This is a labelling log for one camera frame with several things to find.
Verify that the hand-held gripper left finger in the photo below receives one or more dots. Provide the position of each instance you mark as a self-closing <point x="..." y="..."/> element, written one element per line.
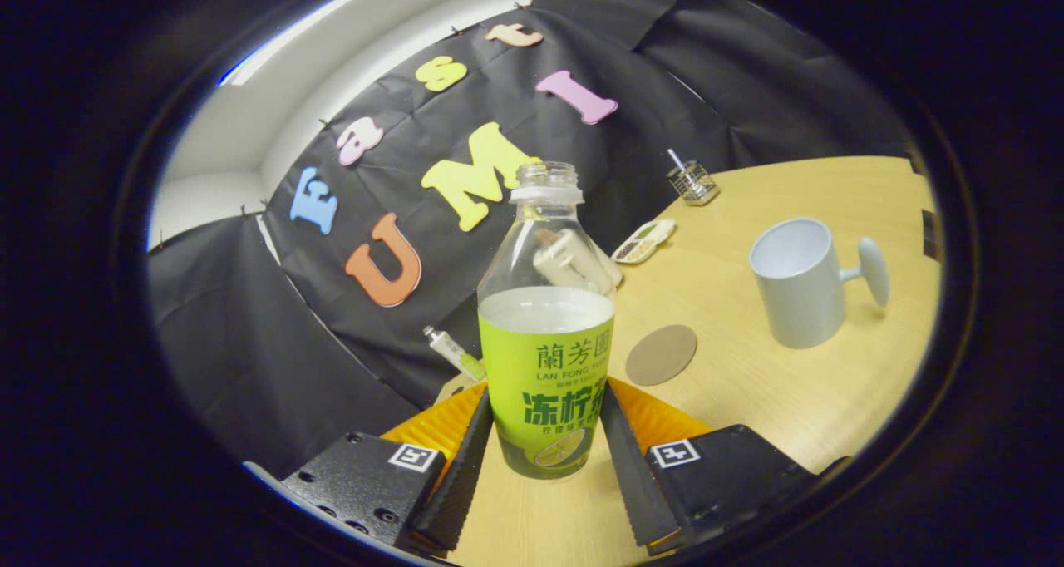
<point x="461" y="492"/>

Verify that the round brown coaster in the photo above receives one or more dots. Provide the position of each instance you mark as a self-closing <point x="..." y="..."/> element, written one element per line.
<point x="662" y="355"/>

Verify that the white divided dish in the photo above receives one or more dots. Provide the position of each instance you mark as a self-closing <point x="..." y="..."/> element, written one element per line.
<point x="642" y="243"/>

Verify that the small white green bottle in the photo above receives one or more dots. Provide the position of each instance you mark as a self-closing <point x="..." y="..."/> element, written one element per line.
<point x="453" y="352"/>

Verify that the wooden table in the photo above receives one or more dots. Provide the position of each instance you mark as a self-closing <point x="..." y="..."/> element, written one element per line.
<point x="790" y="401"/>

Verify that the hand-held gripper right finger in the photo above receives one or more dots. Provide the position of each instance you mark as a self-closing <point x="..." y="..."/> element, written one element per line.
<point x="636" y="484"/>

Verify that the green label juice bottle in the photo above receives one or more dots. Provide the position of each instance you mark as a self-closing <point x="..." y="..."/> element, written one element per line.
<point x="544" y="367"/>

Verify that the white straw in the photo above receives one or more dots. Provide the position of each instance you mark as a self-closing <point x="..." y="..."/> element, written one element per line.
<point x="675" y="160"/>

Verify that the pale blue cup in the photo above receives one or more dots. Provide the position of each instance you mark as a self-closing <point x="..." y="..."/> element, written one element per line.
<point x="794" y="293"/>

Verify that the small black block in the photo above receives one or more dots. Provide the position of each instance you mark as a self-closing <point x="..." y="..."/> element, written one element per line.
<point x="930" y="234"/>

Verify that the white toaster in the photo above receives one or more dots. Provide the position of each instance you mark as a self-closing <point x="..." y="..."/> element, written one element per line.
<point x="613" y="269"/>

